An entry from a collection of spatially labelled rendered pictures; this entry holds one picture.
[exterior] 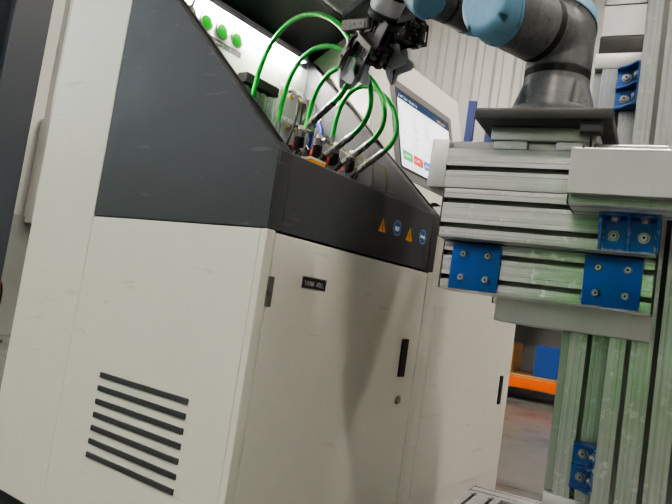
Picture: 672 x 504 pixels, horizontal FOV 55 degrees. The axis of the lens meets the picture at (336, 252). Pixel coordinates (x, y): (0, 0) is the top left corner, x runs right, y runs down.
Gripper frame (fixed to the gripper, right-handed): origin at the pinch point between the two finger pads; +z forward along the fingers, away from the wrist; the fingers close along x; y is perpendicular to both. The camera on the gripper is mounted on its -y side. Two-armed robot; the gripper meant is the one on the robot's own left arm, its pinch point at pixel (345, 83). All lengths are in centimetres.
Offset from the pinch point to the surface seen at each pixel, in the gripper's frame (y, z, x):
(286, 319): 50, 27, -30
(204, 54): -6.5, 1.0, -35.0
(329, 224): 34.4, 15.2, -16.1
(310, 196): 32.0, 9.2, -22.5
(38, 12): -385, 188, 17
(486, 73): -415, 193, 552
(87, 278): 8, 56, -55
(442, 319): 41, 49, 36
